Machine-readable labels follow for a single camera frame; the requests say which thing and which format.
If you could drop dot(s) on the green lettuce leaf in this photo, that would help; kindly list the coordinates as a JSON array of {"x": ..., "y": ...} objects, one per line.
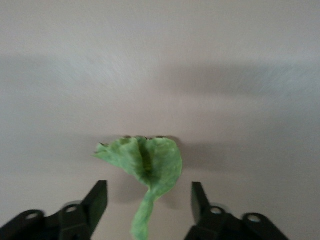
[{"x": 150, "y": 162}]

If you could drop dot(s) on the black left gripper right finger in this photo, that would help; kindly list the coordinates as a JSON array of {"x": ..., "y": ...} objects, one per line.
[{"x": 225, "y": 225}]

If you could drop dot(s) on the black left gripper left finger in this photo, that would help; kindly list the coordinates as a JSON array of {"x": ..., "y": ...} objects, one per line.
[{"x": 75, "y": 220}]

